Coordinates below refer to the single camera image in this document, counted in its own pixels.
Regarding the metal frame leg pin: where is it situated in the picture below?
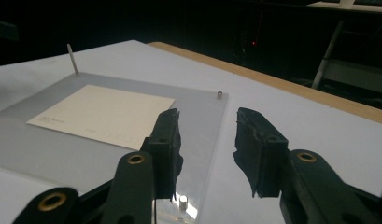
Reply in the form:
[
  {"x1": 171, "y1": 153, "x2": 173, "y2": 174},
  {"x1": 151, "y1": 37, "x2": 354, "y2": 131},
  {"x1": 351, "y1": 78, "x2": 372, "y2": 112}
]
[{"x1": 66, "y1": 43, "x2": 79, "y2": 77}]

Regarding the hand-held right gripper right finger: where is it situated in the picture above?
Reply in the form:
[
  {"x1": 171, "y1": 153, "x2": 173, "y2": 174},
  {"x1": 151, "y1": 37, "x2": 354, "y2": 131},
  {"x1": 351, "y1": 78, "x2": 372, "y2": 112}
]
[{"x1": 233, "y1": 106, "x2": 382, "y2": 224}]

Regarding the white table sheet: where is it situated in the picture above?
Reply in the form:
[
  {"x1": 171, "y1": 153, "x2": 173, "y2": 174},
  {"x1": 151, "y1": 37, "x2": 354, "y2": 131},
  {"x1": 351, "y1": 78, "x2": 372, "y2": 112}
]
[{"x1": 0, "y1": 39, "x2": 382, "y2": 224}]

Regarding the picture postcard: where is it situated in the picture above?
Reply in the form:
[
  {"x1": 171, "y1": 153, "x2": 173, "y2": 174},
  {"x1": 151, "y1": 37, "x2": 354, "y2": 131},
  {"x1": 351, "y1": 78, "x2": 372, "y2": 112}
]
[{"x1": 26, "y1": 84, "x2": 177, "y2": 151}]

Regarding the white metal stand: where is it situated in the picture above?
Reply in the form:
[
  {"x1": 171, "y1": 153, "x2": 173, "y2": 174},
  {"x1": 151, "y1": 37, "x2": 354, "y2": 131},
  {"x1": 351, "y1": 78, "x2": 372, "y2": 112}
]
[{"x1": 311, "y1": 20, "x2": 382, "y2": 94}]

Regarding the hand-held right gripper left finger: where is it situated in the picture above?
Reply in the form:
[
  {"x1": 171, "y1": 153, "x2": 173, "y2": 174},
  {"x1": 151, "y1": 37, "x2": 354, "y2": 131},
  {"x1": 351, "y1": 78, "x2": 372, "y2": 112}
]
[{"x1": 101, "y1": 107, "x2": 184, "y2": 224}]

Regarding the clear acrylic picture frame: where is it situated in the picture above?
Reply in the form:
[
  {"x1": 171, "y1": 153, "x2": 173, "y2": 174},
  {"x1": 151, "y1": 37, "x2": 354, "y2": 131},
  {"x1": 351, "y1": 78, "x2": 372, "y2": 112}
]
[{"x1": 0, "y1": 72, "x2": 229, "y2": 224}]

